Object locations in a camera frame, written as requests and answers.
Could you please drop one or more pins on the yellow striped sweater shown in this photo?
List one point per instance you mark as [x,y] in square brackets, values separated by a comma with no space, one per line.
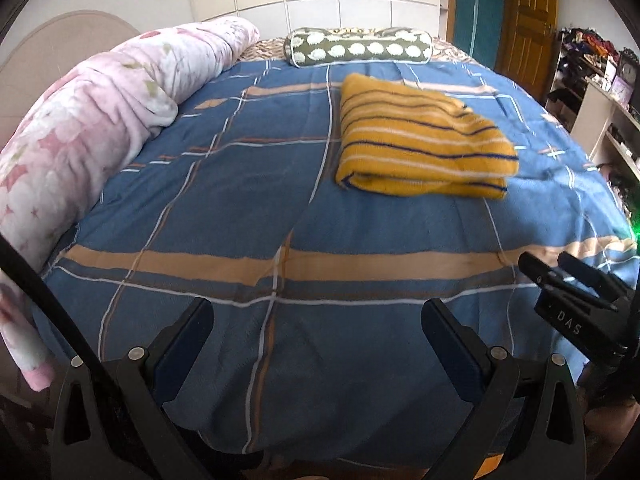
[415,135]

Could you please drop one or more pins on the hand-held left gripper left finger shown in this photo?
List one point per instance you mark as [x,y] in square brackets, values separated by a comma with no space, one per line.
[177,360]

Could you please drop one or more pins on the pile of colourful clothes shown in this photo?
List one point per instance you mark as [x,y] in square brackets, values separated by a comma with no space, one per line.
[590,45]

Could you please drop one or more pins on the black ornate table clock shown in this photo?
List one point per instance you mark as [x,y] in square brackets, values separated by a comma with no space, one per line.
[630,65]

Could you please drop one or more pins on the teal sliding door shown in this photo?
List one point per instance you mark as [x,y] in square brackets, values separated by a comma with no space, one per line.
[477,10]

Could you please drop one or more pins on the green patterned bolster pillow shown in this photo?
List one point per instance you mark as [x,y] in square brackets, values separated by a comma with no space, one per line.
[360,47]

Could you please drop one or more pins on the wooden door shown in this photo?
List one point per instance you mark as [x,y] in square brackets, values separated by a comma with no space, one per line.
[527,25]

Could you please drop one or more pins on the white television cabinet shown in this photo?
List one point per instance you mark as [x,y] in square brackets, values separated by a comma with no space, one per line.
[595,120]

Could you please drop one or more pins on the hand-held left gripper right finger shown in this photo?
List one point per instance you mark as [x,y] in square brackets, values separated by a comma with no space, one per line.
[455,345]

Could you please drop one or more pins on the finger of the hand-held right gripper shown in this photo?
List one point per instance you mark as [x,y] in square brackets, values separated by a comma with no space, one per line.
[595,272]
[555,280]

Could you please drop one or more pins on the person's right forearm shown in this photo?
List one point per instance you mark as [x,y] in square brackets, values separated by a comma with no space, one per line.
[617,425]

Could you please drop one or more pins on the blue plaid bedspread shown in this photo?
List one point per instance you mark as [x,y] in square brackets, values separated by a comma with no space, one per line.
[225,185]

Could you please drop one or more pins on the pink floral blanket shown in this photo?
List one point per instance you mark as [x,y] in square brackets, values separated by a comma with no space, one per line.
[100,110]

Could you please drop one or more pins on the small pink desk calendar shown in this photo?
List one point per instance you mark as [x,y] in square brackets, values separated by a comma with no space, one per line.
[621,91]

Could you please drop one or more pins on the beige padded headboard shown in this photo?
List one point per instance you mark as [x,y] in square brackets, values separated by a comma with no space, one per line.
[40,45]

